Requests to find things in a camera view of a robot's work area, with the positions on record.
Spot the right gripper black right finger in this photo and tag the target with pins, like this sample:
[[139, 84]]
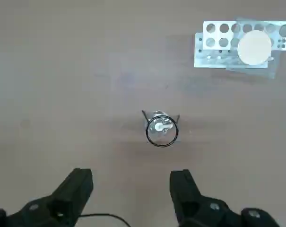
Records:
[[190, 203]]

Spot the white test tube rack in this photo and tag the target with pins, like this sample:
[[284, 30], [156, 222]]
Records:
[[217, 35]]

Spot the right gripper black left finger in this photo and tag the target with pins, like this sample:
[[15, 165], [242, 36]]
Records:
[[50, 208]]

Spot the glass alcohol lamp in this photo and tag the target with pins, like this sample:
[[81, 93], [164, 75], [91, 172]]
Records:
[[158, 127]]

